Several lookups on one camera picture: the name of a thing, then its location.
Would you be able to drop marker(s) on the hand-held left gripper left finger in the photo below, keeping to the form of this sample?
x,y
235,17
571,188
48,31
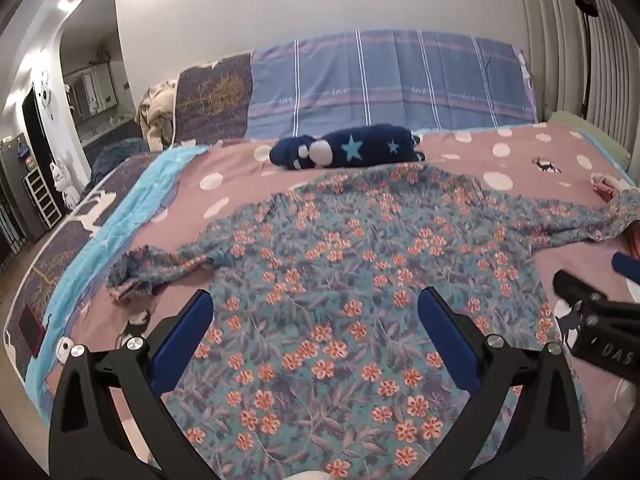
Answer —
x,y
185,332

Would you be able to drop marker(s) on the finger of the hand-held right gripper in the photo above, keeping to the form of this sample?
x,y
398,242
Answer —
x,y
627,266
575,290

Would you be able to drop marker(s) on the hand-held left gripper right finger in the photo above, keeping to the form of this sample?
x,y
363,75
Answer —
x,y
445,335

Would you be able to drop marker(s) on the blue floral garment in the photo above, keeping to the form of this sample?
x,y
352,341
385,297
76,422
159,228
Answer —
x,y
325,260

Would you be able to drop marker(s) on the small pink white cloth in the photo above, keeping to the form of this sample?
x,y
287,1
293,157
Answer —
x,y
607,187

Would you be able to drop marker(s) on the small white device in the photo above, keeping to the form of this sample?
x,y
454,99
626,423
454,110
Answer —
x,y
65,351

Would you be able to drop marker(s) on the green pillow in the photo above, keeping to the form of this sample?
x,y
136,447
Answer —
x,y
590,130

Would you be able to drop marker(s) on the dark patterned bedsheet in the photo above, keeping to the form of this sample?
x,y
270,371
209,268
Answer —
x,y
55,255

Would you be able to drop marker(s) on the red booklet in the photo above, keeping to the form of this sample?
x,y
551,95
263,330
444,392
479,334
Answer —
x,y
31,330

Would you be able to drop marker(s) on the pink polka-dot blanket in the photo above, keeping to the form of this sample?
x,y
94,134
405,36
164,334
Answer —
x,y
450,150

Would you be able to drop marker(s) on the dark blue cloth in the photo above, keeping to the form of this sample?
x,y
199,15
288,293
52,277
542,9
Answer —
x,y
117,157

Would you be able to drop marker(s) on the white shelf rack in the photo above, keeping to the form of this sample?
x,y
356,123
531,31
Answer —
x,y
42,197

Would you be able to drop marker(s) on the navy star-print garment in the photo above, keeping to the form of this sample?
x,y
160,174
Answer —
x,y
360,147

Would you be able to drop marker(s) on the beige cloth pile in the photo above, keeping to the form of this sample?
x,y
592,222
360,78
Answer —
x,y
155,115

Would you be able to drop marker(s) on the grey refrigerator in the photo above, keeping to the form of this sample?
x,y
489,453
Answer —
x,y
15,185

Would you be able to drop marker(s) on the dark patterned headboard cover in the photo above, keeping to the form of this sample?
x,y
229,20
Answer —
x,y
210,95

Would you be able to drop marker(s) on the white pleated curtain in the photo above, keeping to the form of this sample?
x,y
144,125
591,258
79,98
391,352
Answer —
x,y
560,35

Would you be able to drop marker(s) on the blue plaid sheet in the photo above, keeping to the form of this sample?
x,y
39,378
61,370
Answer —
x,y
400,75

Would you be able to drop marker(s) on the black floor lamp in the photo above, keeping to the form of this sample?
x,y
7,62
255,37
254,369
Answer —
x,y
587,0

